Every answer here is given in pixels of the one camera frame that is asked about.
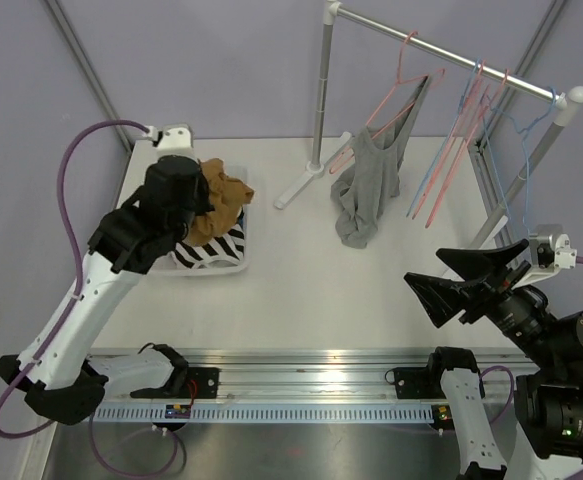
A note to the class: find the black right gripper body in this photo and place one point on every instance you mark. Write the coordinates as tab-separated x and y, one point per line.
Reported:
519	311

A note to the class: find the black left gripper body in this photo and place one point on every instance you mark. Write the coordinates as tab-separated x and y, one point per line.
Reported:
201	205

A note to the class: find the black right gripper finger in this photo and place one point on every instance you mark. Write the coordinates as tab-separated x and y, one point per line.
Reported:
443	299
473	264

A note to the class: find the mustard brown tank top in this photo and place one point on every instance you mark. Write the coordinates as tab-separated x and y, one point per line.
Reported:
228	195

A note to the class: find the black white striped tank top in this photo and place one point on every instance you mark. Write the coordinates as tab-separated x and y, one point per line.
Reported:
226	251

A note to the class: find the grey tank top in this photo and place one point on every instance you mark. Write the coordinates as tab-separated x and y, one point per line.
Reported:
363	191

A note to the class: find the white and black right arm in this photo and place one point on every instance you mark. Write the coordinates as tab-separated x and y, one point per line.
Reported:
548	408

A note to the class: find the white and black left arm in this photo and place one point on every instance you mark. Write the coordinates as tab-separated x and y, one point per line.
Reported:
60	382

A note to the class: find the white plastic basket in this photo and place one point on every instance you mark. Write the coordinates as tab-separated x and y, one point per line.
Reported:
165	267

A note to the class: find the grey metal clothes rack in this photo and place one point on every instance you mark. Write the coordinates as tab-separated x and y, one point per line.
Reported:
566	104

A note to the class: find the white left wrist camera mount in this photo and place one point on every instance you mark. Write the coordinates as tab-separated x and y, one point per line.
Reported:
176	138

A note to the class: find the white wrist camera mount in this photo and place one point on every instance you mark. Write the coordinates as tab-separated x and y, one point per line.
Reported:
176	138
551	252

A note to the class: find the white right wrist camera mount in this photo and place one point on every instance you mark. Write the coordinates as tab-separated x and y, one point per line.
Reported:
551	252

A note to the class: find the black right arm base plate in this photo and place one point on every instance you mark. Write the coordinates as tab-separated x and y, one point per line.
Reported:
414	383

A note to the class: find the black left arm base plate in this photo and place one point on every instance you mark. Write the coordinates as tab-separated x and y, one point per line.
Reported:
200	382

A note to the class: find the aluminium mounting rail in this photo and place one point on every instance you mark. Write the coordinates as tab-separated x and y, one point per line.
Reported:
306	375

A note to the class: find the white slotted cable duct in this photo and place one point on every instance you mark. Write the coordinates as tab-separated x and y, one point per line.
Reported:
261	413

